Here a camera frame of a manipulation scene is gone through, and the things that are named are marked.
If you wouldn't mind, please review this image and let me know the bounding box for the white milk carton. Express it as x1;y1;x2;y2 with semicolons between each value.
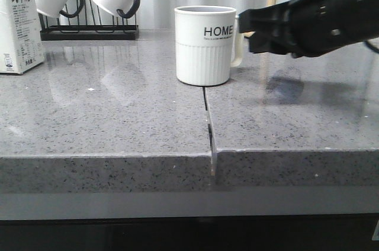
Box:
1;0;44;75

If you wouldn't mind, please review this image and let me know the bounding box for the black wire mug rack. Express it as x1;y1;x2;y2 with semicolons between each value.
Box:
39;0;139;41

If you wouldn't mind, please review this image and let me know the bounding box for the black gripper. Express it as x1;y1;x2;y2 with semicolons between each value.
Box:
239;0;378;57

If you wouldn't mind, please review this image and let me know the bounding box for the white HOME cup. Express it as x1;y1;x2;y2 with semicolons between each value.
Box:
174;5;244;86

